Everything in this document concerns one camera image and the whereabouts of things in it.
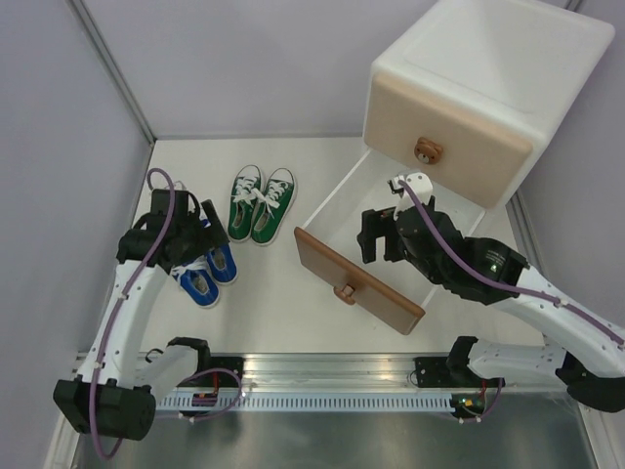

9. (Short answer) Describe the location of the blue sneaker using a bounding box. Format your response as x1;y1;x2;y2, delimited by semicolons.
205;243;238;285
171;258;220;308

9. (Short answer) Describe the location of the brown drawer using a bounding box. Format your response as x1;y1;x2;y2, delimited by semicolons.
293;149;489;337

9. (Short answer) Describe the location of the bear knob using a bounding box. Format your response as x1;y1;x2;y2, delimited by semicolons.
413;137;443;165
333;283;355;306

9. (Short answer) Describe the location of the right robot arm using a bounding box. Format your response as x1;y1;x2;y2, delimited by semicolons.
356;173;624;413

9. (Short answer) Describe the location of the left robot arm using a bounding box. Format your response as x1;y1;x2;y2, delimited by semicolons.
53;189;228;441

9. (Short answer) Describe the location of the white cabinet shell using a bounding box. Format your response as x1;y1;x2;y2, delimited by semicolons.
367;1;615;196

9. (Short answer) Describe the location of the left green sneaker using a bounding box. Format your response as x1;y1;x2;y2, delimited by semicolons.
228;164;263;242

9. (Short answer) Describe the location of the right green sneaker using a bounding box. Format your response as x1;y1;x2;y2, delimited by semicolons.
251;168;297;246

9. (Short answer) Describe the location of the beige upper drawer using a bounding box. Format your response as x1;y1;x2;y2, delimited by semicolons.
363;72;533;209

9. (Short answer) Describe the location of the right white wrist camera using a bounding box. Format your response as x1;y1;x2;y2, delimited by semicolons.
394;171;434;221

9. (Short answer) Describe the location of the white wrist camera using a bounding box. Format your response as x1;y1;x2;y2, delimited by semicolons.
394;171;434;221
164;180;188;191

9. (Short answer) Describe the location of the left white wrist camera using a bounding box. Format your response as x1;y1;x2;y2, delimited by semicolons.
164;180;188;191

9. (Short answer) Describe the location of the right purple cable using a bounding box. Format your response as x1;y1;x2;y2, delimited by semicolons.
397;179;625;351

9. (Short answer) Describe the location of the right aluminium frame rail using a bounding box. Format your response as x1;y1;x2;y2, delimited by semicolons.
506;192;562;307

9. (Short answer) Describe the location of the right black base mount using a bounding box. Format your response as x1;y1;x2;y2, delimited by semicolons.
414;356;455;389

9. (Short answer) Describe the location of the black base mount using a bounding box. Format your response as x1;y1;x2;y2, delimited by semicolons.
136;355;246;388
414;356;455;389

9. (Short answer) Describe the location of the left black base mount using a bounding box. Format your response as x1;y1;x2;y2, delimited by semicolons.
136;355;246;388

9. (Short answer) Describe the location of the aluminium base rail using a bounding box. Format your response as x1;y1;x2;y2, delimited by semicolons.
72;349;563;392

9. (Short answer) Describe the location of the white slotted cable duct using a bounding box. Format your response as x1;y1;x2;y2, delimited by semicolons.
156;390;455;413

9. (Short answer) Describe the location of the left corner aluminium post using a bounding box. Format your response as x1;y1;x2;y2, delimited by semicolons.
66;0;157;149

